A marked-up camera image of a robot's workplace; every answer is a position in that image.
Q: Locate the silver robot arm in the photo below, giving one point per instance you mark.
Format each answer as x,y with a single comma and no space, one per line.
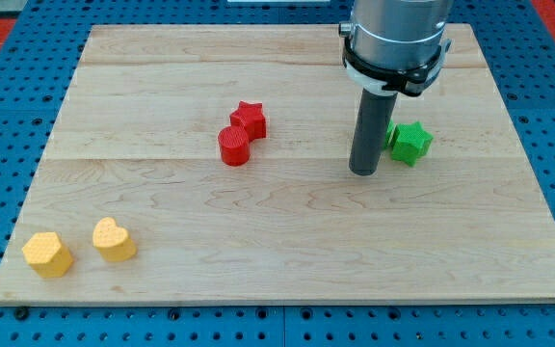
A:
395,34

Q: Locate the red star block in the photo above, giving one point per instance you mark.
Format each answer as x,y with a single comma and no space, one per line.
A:
251,117

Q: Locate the green star block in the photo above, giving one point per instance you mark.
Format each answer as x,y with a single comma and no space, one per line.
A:
410,142

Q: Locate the red cylinder block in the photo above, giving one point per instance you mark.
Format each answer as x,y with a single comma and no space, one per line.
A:
234,145

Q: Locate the wooden board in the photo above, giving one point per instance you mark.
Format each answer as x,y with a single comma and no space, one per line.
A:
136,139

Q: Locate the dark grey pointer rod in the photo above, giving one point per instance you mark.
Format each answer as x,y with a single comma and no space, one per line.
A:
373,119

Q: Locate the green block behind rod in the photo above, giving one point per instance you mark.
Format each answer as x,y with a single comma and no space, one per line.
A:
389,134

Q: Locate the black and white mounting clamp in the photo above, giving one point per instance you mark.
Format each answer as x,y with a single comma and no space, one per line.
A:
381,81

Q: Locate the yellow heart block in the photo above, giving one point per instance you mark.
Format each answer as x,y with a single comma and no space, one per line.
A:
113,242

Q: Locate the yellow hexagon block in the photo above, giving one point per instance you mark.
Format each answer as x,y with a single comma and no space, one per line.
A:
47,255

